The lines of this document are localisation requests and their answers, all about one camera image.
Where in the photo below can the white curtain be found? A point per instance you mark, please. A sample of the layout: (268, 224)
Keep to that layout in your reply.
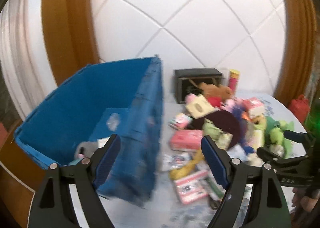
(24, 60)

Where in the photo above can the pink plush green shirt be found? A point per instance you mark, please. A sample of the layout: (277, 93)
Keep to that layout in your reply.
(74, 162)

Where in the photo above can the beige tissue box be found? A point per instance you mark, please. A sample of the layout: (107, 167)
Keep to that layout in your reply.
(199, 107)

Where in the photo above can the black gold gift box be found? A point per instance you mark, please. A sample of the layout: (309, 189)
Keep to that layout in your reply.
(187, 81)

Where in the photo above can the blue plastic storage crate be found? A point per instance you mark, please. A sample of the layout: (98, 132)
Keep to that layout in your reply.
(125, 98)

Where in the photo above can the red mesh bag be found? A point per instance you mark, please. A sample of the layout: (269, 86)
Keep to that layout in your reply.
(300, 108)

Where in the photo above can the dark maroon round cushion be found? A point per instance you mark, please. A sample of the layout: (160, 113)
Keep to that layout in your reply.
(227, 122)

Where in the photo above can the yellow red cylinder can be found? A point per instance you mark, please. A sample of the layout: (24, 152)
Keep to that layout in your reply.
(233, 79)

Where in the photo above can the brown teddy bear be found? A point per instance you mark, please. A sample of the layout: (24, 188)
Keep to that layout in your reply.
(221, 91)

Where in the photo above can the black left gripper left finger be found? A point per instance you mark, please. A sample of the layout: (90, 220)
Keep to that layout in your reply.
(52, 203)

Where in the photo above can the grey fluffy plush toy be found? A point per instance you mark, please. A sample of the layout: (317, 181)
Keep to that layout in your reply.
(85, 149)

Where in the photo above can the yellow plastic hanger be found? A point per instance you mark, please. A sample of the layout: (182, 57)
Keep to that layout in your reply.
(186, 170)

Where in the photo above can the green plush toy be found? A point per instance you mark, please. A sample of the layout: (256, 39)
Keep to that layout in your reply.
(275, 140)

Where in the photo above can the red white flat packet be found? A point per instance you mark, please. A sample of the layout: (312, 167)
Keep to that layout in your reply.
(190, 189)

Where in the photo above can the pink tissue pack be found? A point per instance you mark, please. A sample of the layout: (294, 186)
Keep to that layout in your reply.
(186, 140)

